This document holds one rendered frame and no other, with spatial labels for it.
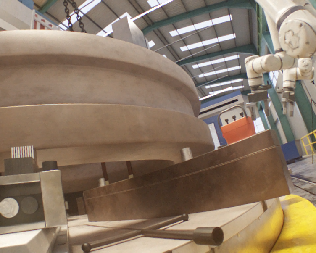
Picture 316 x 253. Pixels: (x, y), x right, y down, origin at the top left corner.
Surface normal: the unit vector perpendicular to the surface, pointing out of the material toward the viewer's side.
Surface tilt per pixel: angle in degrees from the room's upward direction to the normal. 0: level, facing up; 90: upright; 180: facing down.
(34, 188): 90
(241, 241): 90
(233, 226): 90
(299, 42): 99
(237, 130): 97
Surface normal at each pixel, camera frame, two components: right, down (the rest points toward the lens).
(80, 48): 0.46, -0.41
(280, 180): -0.71, -0.10
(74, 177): 0.12, -0.38
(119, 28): -0.43, -0.23
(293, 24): -0.95, 0.21
